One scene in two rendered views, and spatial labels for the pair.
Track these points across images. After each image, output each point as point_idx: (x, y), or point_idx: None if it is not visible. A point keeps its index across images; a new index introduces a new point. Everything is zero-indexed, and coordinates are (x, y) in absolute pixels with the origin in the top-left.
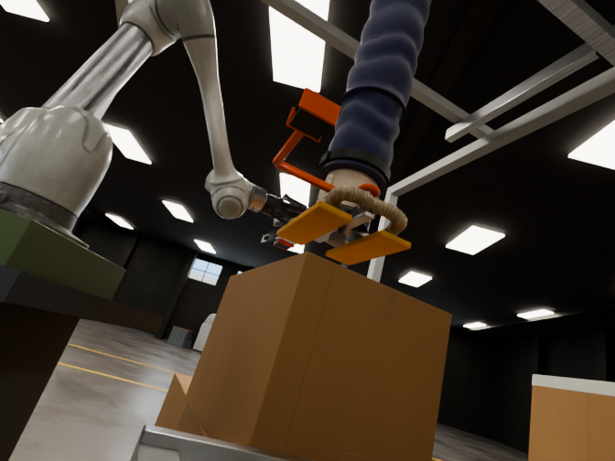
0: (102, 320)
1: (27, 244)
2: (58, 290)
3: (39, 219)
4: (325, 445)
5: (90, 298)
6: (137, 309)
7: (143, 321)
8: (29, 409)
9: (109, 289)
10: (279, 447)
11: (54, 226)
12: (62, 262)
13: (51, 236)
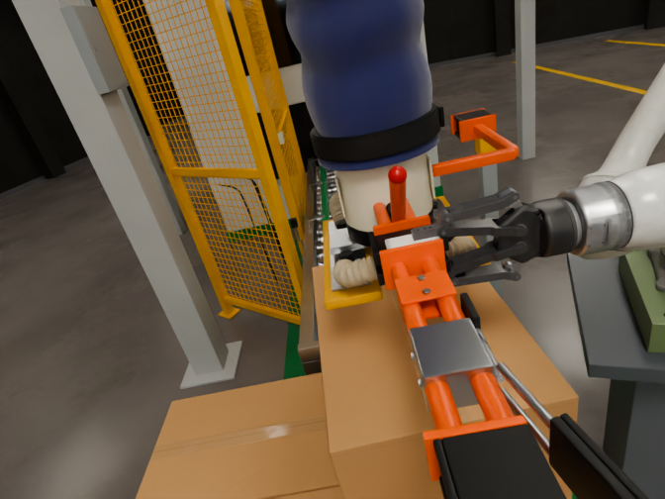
0: (574, 302)
1: (620, 259)
2: (569, 265)
3: (650, 253)
4: None
5: (572, 280)
6: (580, 319)
7: (582, 338)
8: (631, 396)
9: (645, 334)
10: None
11: (655, 260)
12: (627, 280)
13: (624, 257)
